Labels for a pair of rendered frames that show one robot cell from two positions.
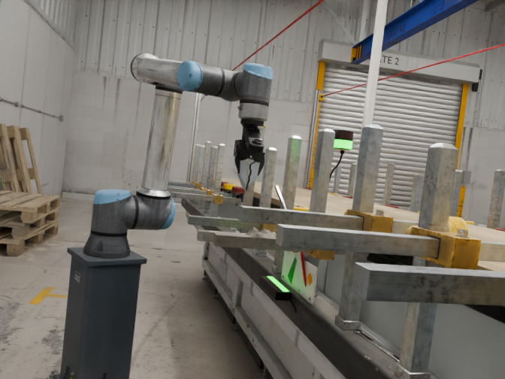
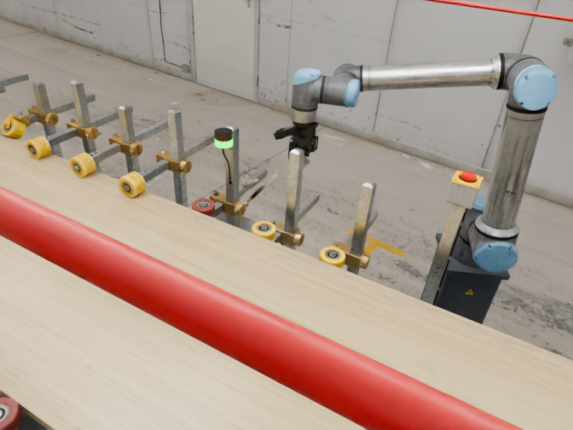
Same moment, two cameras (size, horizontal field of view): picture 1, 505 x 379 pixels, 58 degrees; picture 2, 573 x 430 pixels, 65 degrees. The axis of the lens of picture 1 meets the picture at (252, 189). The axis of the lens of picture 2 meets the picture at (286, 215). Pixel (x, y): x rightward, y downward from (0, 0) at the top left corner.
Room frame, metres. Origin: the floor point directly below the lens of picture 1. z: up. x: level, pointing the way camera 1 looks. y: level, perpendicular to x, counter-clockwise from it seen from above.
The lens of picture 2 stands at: (2.37, -1.09, 1.80)
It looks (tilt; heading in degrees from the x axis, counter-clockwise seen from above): 35 degrees down; 132
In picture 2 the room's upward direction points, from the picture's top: 4 degrees clockwise
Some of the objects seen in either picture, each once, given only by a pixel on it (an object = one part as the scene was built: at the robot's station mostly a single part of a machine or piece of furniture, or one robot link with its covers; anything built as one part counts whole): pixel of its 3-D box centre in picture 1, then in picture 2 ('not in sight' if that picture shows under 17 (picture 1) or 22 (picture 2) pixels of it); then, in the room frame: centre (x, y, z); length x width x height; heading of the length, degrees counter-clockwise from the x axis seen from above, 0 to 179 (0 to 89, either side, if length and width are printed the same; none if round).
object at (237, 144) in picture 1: (249, 140); (303, 136); (1.42, 0.03, 1.12); 0.09 x 0.08 x 0.12; 16
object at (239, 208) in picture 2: (317, 245); (227, 204); (1.26, -0.20, 0.85); 0.14 x 0.06 x 0.05; 15
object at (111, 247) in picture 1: (107, 241); (474, 244); (1.94, 0.59, 0.65); 0.19 x 0.19 x 0.10
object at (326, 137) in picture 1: (316, 214); (232, 187); (1.28, -0.19, 0.93); 0.04 x 0.04 x 0.48; 15
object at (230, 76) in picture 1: (234, 86); (340, 90); (1.50, 0.10, 1.29); 0.12 x 0.12 x 0.09; 34
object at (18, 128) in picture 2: not in sight; (14, 128); (0.31, -0.59, 0.93); 0.09 x 0.08 x 0.09; 105
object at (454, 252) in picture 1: (438, 245); (126, 145); (0.78, -0.33, 0.95); 0.14 x 0.06 x 0.05; 15
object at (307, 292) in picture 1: (297, 274); (243, 225); (1.30, -0.16, 0.75); 0.26 x 0.01 x 0.10; 15
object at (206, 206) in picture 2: not in sight; (204, 216); (1.27, -0.32, 0.85); 0.08 x 0.08 x 0.11
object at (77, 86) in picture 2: not in sight; (87, 136); (0.56, -0.39, 0.93); 0.04 x 0.04 x 0.48; 15
